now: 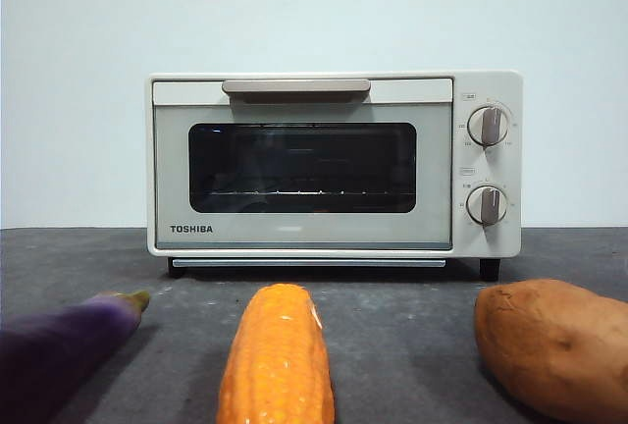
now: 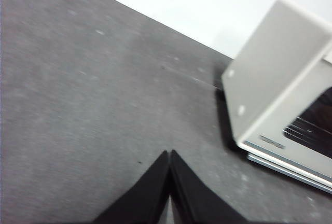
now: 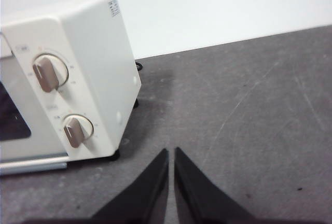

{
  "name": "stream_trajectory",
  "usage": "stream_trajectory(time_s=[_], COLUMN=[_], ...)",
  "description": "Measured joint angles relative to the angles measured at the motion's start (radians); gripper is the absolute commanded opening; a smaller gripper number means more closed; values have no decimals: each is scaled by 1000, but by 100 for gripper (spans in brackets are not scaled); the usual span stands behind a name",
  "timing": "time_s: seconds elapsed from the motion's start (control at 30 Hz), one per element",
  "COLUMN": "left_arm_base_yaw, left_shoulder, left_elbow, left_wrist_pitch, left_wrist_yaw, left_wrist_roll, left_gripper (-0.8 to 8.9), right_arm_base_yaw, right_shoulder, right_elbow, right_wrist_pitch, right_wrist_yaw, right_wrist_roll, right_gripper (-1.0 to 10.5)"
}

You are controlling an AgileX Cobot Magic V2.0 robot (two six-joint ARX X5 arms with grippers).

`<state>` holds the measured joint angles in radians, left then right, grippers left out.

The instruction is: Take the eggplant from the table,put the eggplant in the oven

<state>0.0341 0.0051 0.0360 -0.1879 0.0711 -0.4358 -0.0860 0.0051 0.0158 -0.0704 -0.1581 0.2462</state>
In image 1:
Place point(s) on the metal crumb tray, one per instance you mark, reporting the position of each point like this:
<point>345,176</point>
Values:
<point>309,262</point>

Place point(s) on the cream Toshiba toaster oven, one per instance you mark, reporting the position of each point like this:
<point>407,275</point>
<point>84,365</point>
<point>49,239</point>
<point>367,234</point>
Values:
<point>507,169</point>

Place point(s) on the cream oven knob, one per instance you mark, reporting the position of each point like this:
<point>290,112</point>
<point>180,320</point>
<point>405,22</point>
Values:
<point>487,205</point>
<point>488,125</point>

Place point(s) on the brown sweet potato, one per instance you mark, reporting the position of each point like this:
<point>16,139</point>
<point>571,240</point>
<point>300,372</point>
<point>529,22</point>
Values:
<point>554,345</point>

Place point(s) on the purple eggplant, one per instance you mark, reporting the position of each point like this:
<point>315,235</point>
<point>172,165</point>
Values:
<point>59,345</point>

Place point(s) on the orange corn cob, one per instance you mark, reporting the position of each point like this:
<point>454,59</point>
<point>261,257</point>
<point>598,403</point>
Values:
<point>275,360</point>

